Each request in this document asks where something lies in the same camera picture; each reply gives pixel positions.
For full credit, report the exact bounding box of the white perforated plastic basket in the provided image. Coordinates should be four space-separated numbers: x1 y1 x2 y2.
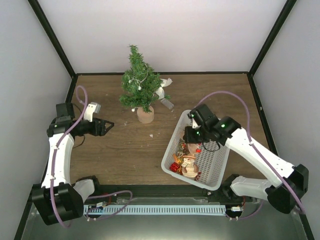
161 109 230 191

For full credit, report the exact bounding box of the white ball light string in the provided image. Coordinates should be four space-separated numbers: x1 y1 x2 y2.
127 63 151 112

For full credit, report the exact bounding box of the white ribbon bow ornament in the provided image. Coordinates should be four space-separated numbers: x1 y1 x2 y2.
155 78 173 100

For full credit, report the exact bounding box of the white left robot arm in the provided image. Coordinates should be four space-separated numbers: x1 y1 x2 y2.
31 102 114 226

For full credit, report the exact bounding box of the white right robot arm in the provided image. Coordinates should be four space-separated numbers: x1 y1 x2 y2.
183 104 309 214

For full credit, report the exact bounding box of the small green christmas tree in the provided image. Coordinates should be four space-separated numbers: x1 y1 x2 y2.
119 44 162 124

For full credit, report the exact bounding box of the wooden snowman ornament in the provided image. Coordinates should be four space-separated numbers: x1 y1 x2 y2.
181 155 199 179

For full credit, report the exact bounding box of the red foil gift ornament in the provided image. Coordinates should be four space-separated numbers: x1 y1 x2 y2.
169 162 181 173

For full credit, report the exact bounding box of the clear battery box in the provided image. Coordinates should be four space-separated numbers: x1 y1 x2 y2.
160 98 174 110

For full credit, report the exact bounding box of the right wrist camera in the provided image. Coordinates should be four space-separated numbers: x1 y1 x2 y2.
192 118 199 129

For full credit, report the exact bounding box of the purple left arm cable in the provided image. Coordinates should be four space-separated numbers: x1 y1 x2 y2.
49 85 133 228

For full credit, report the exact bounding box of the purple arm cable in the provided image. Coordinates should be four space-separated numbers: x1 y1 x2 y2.
197 90 306 220
49 85 133 228

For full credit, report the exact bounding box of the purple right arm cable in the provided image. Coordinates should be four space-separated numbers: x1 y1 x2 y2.
197 90 306 220

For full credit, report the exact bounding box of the light blue cable duct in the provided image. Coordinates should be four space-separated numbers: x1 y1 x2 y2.
83 205 226 216

